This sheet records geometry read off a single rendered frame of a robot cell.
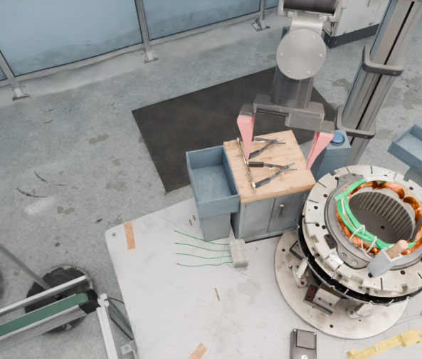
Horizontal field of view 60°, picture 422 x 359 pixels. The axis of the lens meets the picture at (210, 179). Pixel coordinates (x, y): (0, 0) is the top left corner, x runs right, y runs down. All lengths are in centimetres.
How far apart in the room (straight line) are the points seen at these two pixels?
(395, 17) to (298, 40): 66
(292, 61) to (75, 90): 259
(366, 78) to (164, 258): 80
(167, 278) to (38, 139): 179
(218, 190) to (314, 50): 63
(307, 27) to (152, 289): 87
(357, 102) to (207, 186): 54
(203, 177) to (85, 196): 135
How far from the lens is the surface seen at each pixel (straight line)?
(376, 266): 83
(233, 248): 112
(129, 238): 121
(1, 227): 241
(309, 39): 46
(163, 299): 112
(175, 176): 225
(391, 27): 111
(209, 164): 107
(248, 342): 109
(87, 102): 284
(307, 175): 98
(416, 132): 122
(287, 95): 54
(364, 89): 121
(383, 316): 117
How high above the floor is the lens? 185
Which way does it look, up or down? 55 degrees down
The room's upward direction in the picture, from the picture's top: 2 degrees counter-clockwise
